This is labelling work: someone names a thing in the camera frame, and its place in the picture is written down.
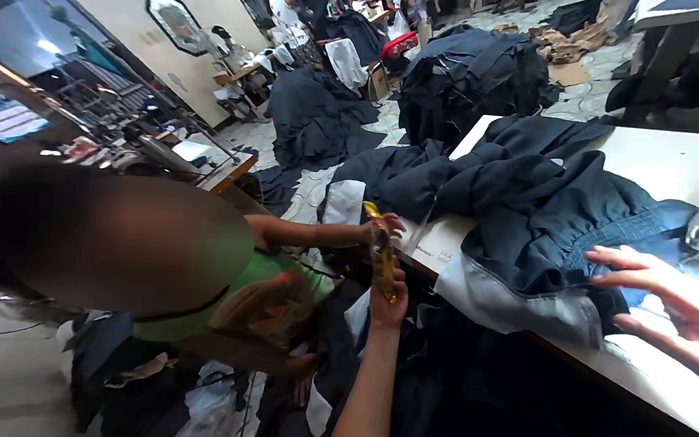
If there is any clear plastic bag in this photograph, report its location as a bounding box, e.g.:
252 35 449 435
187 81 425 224
176 361 242 437

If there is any brown cardboard box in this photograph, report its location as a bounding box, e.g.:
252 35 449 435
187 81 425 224
366 60 392 102

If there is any octagonal dark-framed mirror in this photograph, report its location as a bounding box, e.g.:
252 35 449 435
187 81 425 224
146 0 211 57

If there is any person's left hand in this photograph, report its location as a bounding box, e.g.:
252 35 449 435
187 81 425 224
370 255 409 330

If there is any heap of dark garments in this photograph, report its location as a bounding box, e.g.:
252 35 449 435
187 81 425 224
258 288 678 437

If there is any red bag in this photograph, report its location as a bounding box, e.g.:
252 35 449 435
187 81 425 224
381 31 419 59

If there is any white table with grey legs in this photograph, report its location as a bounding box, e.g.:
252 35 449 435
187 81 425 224
610 0 699 136

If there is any pile of dark cloth scraps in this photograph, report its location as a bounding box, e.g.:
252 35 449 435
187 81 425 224
61 311 253 437

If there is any person's right hand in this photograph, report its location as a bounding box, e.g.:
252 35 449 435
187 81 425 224
585 244 699 395

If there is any heap of brown paper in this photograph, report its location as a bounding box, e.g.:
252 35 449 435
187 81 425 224
528 17 612 87

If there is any white hanging cloth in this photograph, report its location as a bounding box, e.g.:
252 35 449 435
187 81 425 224
325 38 370 95

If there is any sewing machine workstation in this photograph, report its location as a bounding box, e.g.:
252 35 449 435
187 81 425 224
209 25 277 122

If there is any shiny yellow packet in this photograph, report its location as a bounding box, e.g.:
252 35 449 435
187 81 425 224
363 201 399 304

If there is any dark gathered-waist garment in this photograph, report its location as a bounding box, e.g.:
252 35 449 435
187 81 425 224
318 114 699 350

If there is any person's left forearm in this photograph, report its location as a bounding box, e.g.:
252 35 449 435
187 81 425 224
332 325 401 437

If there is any draped heap of dark fabric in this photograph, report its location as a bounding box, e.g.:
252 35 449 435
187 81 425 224
266 66 388 171

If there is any white sewing table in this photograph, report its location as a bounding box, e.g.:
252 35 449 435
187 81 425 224
395 114 699 437

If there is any large pile of dark fabric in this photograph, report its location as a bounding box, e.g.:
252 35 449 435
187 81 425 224
397 25 563 146

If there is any wooden-edged sewing machine table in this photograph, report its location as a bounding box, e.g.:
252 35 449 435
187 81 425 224
70 112 259 195

